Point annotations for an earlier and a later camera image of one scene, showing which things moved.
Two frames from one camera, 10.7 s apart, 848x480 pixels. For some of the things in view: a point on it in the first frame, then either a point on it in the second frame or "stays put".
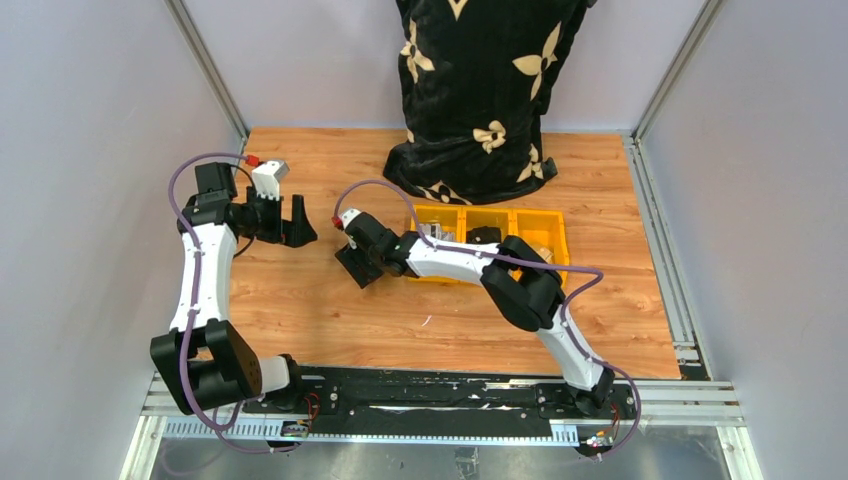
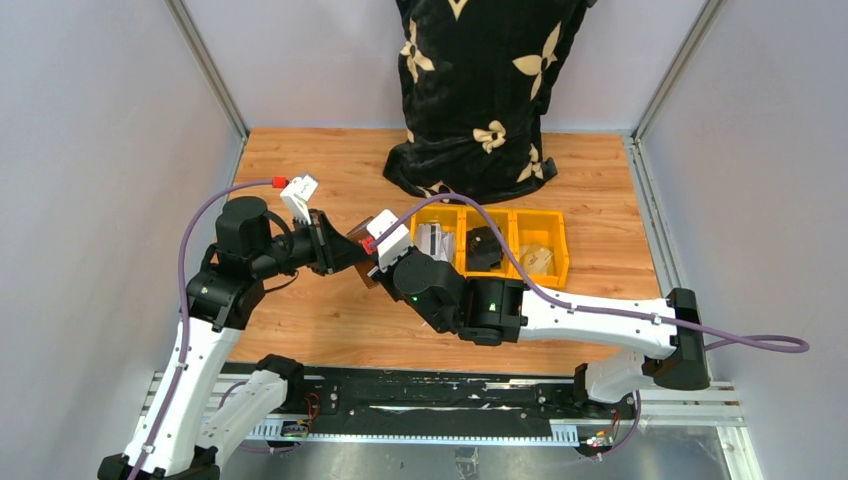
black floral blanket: x=473 y=79 stays put
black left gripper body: x=264 y=217 → x=317 y=229
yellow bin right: x=544 y=229 stays put
